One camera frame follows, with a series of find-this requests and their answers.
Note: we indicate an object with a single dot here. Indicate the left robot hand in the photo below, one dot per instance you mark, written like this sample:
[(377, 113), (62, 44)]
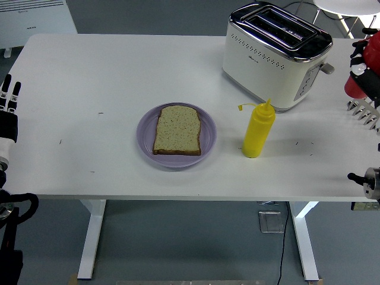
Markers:
[(7, 127)]

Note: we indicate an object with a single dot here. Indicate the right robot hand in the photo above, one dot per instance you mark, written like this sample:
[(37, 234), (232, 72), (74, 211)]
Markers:
[(357, 68)]

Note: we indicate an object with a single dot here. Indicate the red squeeze bottle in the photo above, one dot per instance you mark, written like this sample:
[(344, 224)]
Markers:
[(374, 53)]

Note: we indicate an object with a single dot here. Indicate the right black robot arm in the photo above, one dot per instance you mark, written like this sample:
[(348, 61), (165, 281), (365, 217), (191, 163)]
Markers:
[(372, 181)]

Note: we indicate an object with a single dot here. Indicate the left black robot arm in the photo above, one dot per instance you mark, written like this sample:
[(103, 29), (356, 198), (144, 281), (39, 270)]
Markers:
[(10, 237)]

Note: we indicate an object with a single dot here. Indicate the slice of bread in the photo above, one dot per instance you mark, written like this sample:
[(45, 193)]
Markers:
[(178, 130)]

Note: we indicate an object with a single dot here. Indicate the metal toast rack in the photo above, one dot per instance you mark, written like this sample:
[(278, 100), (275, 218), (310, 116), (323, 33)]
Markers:
[(363, 111)]

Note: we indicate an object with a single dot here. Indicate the white round side table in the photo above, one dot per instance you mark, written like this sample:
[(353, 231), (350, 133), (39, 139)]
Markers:
[(350, 6)]

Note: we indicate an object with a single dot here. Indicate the white chrome toaster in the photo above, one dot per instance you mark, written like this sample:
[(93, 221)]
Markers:
[(267, 74)]

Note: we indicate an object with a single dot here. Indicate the white floor appliance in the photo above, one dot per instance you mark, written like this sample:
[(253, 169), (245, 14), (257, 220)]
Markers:
[(35, 23)]

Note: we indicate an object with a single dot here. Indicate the yellow squeeze bottle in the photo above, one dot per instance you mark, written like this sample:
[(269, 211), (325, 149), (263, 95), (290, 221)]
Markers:
[(257, 133)]

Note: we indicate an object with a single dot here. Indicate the table control panel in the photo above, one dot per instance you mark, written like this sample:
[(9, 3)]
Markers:
[(365, 206)]

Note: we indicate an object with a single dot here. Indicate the purple round plate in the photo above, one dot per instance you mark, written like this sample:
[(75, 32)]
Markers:
[(145, 139)]

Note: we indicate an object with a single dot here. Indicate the white table leg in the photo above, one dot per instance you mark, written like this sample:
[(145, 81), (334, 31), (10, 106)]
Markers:
[(305, 243), (92, 237)]

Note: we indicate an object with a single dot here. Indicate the metal floor socket plate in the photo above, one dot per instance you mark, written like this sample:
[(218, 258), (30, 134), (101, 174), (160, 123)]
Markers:
[(271, 222)]

